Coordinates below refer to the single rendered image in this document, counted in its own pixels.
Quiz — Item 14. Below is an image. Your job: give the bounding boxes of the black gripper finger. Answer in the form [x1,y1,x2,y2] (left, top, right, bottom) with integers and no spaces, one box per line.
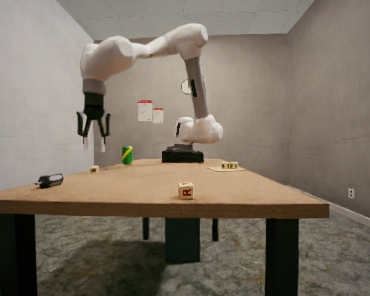
[95,111,111,152]
[76,111,92,152]

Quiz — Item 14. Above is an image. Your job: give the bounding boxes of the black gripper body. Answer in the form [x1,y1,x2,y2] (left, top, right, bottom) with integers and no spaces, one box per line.
[83,93,105,120]

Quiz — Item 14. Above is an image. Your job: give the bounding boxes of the pale yellow mat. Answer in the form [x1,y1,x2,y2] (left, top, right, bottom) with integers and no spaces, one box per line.
[207,167,247,172]

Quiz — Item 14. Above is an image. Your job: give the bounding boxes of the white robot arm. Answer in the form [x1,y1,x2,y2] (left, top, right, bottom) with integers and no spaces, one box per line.
[80,23,223,153]

